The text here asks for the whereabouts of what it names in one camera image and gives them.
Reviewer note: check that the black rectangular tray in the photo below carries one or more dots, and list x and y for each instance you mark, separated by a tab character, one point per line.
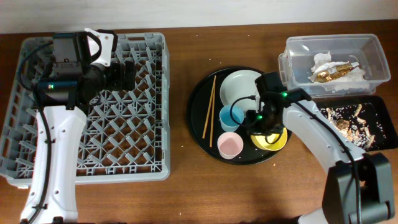
380	108

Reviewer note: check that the grey plate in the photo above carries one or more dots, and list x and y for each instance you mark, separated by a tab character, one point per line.
237	85

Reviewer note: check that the left wooden chopstick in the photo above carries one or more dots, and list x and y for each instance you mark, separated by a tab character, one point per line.
209	107

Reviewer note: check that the yellow bowl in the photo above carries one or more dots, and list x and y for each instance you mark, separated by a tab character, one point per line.
274	142

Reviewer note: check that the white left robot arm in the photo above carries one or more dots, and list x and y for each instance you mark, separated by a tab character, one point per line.
81	69

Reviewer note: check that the grey dishwasher rack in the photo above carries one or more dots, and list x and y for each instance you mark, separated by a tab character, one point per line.
126	137

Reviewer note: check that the pink cup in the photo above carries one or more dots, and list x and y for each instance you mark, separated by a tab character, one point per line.
229	145

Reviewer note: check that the food scraps and peanut shells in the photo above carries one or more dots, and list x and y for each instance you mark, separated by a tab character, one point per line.
358	123

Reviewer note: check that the light blue cup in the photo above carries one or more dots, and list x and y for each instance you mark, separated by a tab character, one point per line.
231	118

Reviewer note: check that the round black tray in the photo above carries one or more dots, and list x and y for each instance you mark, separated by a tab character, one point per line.
196	116

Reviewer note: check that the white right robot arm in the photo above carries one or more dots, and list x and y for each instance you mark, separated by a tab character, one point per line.
359	186

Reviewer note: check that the tissue with gold wrapper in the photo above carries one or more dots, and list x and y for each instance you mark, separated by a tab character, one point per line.
337	75

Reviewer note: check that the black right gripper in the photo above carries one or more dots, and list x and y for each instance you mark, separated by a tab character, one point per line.
268	128

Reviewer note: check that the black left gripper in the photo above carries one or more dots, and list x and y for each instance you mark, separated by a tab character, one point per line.
120	83

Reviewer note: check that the clear plastic bin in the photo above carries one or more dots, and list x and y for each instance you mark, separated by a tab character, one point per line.
303	55

